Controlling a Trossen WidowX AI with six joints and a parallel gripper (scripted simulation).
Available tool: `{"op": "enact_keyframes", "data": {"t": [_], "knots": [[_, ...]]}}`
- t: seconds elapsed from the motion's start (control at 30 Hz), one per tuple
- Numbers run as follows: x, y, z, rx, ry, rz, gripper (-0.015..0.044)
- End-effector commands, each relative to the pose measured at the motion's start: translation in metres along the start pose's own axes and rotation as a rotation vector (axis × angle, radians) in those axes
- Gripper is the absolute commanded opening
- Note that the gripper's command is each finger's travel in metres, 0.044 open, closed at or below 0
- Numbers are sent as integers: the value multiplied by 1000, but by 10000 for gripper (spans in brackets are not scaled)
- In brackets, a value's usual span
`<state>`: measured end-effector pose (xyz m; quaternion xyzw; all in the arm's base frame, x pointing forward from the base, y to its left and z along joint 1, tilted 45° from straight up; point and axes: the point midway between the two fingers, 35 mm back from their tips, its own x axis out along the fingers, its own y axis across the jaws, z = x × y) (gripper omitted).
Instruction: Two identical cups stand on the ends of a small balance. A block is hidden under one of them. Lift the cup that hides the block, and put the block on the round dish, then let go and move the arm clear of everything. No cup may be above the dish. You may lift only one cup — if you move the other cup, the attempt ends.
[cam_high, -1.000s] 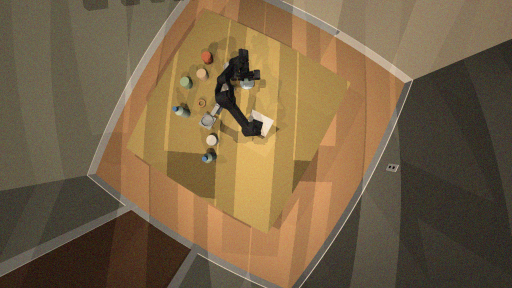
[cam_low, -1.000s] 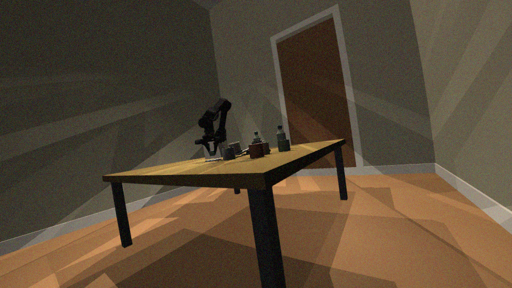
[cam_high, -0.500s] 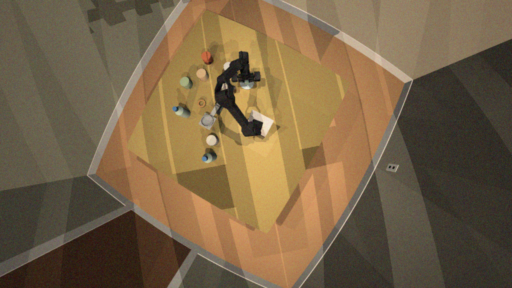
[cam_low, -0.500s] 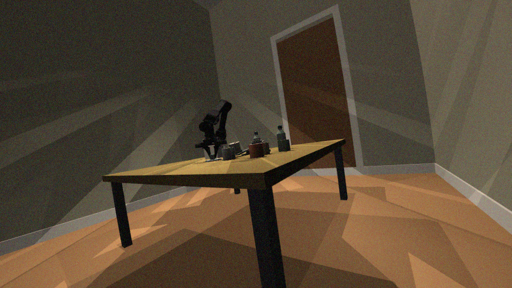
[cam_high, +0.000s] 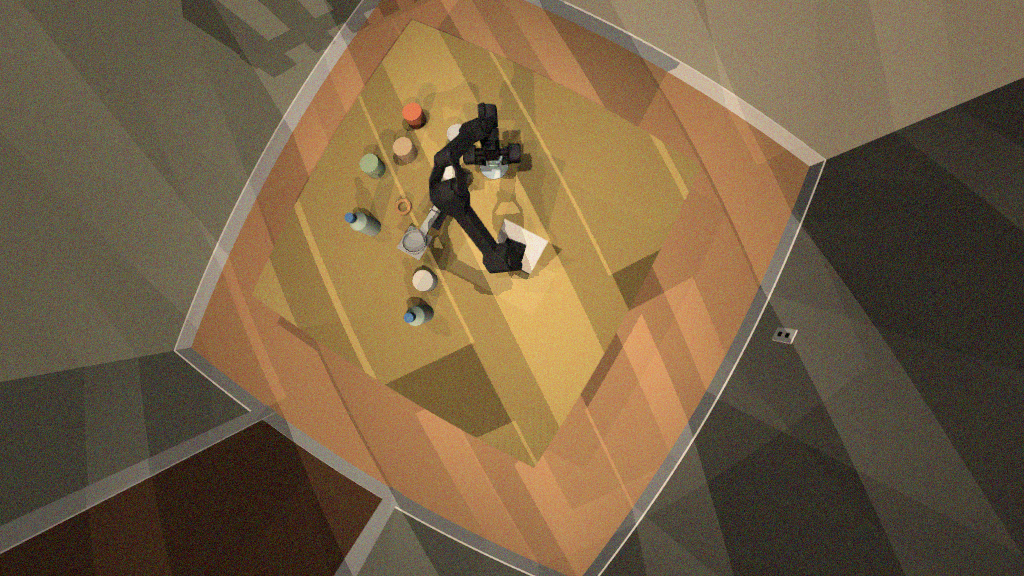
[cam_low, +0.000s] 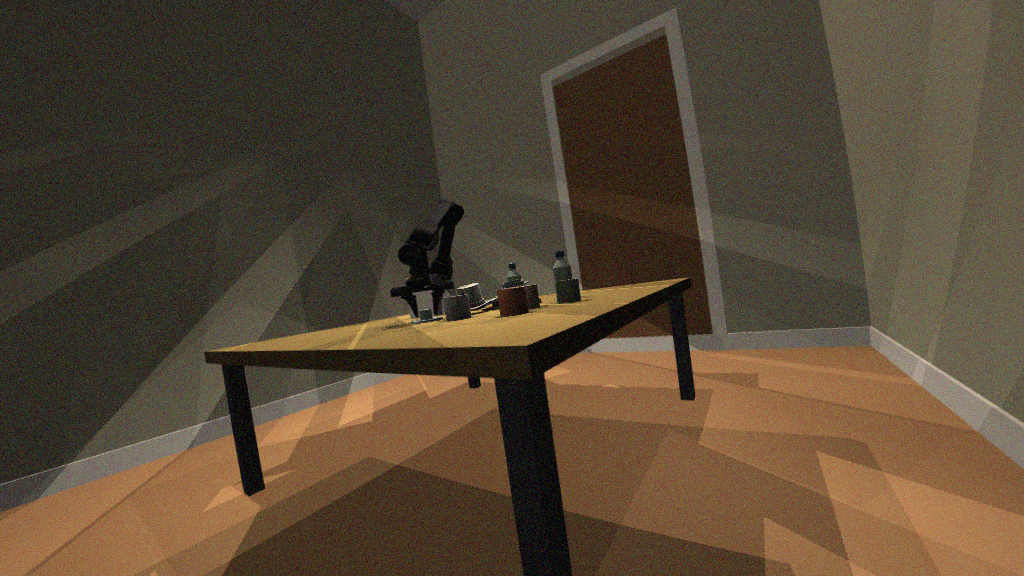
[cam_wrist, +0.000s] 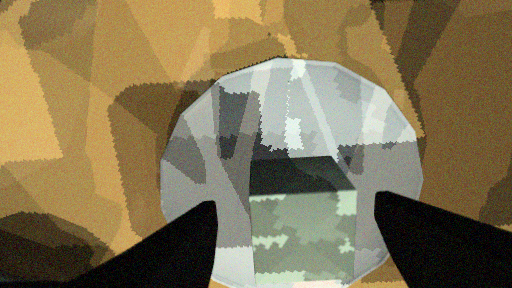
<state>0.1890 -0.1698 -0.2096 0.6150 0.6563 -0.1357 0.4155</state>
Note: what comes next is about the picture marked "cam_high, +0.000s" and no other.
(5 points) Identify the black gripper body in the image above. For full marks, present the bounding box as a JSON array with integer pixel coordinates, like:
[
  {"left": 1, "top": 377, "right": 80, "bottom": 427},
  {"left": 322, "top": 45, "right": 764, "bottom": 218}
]
[{"left": 463, "top": 143, "right": 521, "bottom": 165}]

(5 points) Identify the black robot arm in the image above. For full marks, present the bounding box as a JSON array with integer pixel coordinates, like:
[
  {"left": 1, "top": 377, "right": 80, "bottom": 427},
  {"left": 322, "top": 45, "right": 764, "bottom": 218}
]
[{"left": 429, "top": 102, "right": 526, "bottom": 273}]

